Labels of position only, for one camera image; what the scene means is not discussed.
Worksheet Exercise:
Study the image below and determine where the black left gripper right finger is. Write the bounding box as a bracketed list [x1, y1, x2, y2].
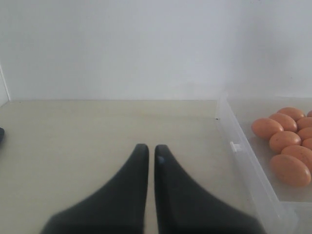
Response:
[154, 145, 264, 234]

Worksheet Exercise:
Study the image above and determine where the clear plastic container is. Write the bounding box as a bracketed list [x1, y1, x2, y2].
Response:
[215, 94, 312, 234]

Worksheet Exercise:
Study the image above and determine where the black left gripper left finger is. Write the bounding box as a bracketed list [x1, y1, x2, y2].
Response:
[41, 144, 149, 234]

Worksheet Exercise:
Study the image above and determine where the black object at edge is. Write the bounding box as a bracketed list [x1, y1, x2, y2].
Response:
[0, 128, 5, 144]

